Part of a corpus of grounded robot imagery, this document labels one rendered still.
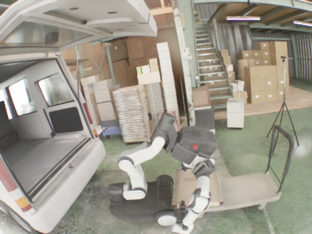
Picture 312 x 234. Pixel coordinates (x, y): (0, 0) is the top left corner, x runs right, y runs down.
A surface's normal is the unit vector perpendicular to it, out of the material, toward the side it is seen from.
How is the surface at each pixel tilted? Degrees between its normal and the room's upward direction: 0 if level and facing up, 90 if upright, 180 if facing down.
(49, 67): 95
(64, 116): 90
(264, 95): 90
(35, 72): 95
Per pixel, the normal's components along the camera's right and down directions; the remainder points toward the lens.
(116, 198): -0.01, 0.31
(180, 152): -0.26, 0.42
